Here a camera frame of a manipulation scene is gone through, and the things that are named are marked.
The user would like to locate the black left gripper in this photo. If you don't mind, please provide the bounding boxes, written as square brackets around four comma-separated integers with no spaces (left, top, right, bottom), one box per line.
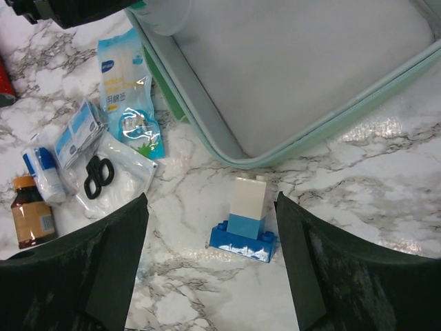
[6,0,139,28]

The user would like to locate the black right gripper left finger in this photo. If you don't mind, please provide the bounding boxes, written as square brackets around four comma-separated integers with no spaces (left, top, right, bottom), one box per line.
[1,194,149,330]

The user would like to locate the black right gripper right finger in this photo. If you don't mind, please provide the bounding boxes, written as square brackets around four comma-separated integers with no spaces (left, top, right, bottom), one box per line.
[275,194,440,330]

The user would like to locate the brown medicine bottle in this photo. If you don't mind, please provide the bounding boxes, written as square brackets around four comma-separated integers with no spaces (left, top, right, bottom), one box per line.
[11,175,57,250]

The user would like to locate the white plastic bottle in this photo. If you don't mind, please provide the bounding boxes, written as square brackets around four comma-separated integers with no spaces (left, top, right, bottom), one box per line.
[129,0,193,36]

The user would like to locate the black scissors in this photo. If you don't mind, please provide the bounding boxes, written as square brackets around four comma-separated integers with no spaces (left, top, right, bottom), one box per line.
[83,155,115,200]

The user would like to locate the alcohol wipes bag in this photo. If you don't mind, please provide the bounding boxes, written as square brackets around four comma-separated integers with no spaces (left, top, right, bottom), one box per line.
[54,99,107,168]

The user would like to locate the blue white bandage roll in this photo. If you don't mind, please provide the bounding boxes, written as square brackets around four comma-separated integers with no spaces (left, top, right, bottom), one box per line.
[22,146,66,205]

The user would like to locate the green medicine kit case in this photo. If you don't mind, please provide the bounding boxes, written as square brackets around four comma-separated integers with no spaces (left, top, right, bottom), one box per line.
[127,1,440,169]

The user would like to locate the red microphone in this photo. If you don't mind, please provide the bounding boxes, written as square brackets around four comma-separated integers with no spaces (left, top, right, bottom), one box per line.
[0,61,17,108]

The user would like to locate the cotton swab packet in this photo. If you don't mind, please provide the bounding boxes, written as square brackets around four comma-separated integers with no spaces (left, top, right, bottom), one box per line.
[96,29,165,160]

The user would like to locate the blue white toy brick stack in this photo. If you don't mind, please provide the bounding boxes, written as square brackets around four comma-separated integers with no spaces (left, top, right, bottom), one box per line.
[209,173,277,263]

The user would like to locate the clear gauze pouch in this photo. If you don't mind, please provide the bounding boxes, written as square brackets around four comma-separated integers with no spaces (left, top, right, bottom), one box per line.
[61,132,158,219]

